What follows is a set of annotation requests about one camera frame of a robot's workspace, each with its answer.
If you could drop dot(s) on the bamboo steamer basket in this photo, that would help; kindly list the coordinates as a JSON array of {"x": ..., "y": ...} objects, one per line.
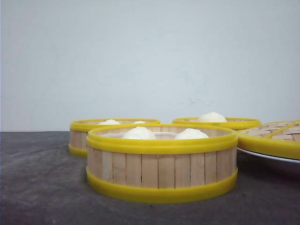
[
  {"x": 79, "y": 130},
  {"x": 233, "y": 123},
  {"x": 163, "y": 170}
]

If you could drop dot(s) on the woven bamboo steamer lid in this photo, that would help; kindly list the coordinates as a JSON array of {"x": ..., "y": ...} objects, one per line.
[{"x": 277, "y": 139}]

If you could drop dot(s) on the small white bun back left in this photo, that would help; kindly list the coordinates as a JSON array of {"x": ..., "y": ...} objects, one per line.
[{"x": 139, "y": 122}]

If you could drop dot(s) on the white bun front left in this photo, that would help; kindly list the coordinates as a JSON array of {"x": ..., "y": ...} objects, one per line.
[{"x": 139, "y": 133}]

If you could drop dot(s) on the white bun front right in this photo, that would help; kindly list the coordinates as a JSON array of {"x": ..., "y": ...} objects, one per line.
[{"x": 190, "y": 133}]

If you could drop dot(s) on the large white bun back right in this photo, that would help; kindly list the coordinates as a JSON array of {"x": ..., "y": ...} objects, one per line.
[{"x": 212, "y": 117}]

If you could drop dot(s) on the white plate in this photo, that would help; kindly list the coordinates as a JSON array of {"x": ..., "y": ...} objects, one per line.
[{"x": 289, "y": 160}]

